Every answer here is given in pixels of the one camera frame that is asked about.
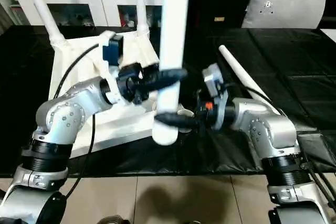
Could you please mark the white plastic table leg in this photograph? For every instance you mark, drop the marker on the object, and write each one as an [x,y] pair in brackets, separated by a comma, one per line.
[173,24]
[44,11]
[241,72]
[141,6]

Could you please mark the white plastic table top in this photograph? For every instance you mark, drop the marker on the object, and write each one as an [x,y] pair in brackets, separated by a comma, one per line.
[78,51]

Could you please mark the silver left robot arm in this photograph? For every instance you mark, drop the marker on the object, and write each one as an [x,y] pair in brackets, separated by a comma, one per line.
[65,113]

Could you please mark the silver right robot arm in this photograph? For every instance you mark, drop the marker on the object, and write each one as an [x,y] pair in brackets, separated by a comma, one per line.
[267,134]

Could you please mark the brown rounded robot part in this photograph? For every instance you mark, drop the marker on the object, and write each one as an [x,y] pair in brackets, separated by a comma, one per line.
[111,220]

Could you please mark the light grey cushion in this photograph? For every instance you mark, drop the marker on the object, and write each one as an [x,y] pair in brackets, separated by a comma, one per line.
[283,9]

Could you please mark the white flat board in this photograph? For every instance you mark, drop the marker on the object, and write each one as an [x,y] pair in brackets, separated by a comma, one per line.
[329,33]

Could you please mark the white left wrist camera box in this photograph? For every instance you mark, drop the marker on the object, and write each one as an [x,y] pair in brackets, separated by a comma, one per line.
[113,51]

